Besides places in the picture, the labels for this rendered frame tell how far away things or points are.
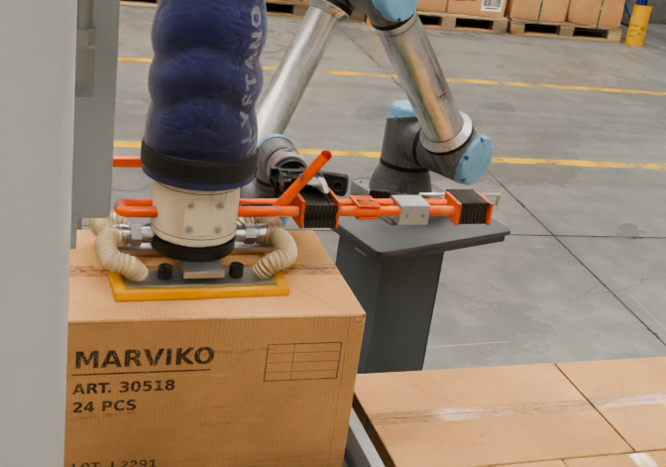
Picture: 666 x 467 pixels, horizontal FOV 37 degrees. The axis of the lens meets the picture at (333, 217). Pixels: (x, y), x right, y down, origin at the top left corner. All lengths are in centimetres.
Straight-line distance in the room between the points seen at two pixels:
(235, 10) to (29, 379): 108
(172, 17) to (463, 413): 120
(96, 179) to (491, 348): 310
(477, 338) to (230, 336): 219
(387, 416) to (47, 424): 161
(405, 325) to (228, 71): 148
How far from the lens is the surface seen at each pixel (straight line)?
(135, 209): 196
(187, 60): 181
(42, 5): 73
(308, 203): 204
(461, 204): 215
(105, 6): 90
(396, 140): 290
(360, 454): 218
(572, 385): 271
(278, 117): 246
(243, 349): 192
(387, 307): 303
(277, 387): 199
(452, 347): 388
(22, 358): 83
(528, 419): 251
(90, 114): 92
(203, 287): 194
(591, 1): 1037
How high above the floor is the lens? 185
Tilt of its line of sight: 22 degrees down
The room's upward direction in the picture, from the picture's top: 8 degrees clockwise
